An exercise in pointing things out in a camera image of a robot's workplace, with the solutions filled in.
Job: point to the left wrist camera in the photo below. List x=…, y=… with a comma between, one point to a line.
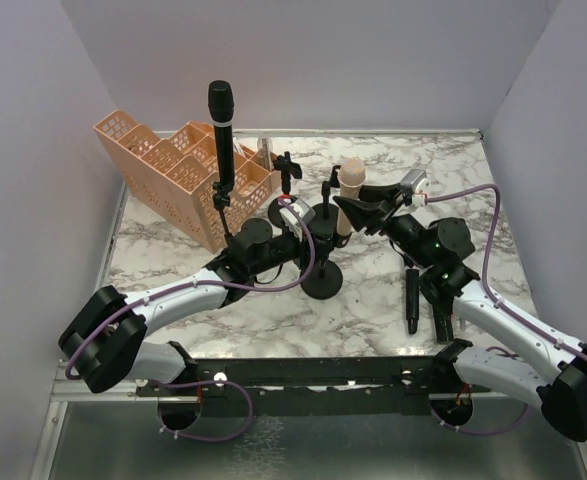
x=296, y=215

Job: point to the clear ruler in organizer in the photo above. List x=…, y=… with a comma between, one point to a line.
x=264, y=152

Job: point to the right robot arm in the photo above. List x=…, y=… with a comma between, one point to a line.
x=550, y=370

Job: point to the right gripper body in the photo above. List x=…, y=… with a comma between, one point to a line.
x=388, y=216

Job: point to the peach plastic desk organizer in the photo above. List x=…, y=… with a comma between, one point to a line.
x=174, y=176

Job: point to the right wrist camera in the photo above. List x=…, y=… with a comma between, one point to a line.
x=414, y=187

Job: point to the markers in organizer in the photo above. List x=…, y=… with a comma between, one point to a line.
x=239, y=148

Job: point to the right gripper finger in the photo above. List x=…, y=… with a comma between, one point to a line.
x=353, y=214
x=371, y=192

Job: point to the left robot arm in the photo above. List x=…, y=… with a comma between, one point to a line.
x=105, y=342

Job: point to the black round-base stand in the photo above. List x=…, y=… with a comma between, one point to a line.
x=324, y=224
x=324, y=280
x=288, y=170

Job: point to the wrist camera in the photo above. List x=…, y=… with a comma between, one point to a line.
x=296, y=215
x=414, y=187

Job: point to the black tripod mic stand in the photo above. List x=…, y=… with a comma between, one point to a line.
x=221, y=200

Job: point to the black slim microphone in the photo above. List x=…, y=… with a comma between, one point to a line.
x=412, y=299

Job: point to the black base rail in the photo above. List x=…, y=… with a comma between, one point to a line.
x=339, y=386

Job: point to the black microphone silver grille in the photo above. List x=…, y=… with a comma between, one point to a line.
x=443, y=320

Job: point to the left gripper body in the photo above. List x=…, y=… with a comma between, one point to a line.
x=320, y=232

